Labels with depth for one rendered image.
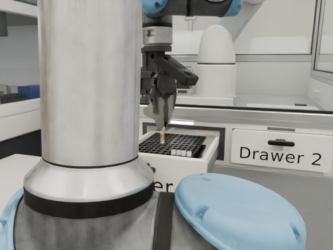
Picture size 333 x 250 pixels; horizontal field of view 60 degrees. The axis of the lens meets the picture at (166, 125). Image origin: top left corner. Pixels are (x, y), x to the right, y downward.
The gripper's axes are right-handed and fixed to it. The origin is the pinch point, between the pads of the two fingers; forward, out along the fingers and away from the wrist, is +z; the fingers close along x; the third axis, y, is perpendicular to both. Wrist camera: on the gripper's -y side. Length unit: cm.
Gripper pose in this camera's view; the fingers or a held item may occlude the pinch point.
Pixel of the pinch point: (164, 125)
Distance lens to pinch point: 75.2
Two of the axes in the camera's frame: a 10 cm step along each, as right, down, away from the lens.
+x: -6.1, 1.7, -7.7
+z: 0.0, 9.8, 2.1
